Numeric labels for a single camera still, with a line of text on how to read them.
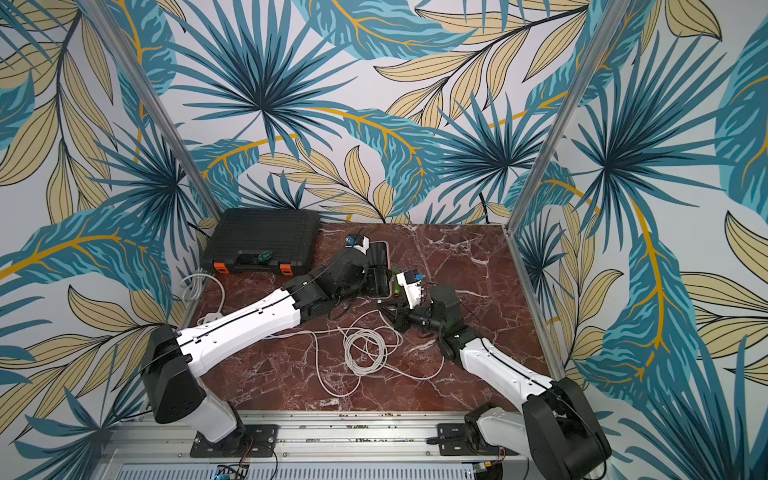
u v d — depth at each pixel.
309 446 0.74
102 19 0.68
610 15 0.69
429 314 0.69
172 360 0.42
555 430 0.41
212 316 0.92
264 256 0.98
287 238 1.10
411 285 0.71
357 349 0.89
